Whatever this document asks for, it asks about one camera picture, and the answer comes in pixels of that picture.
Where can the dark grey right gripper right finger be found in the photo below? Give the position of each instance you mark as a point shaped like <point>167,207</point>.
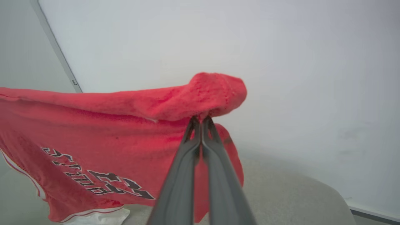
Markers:
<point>223,181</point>

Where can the dark baseboard strip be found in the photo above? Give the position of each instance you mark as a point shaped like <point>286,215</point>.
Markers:
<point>375,215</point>

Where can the red white basketball shorts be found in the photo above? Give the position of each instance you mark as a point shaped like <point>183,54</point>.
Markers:
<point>109,134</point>

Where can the grey wall trim strip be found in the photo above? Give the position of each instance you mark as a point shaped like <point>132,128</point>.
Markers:
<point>54,43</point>

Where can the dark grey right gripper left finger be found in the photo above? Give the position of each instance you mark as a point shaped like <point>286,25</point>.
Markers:
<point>181,175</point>

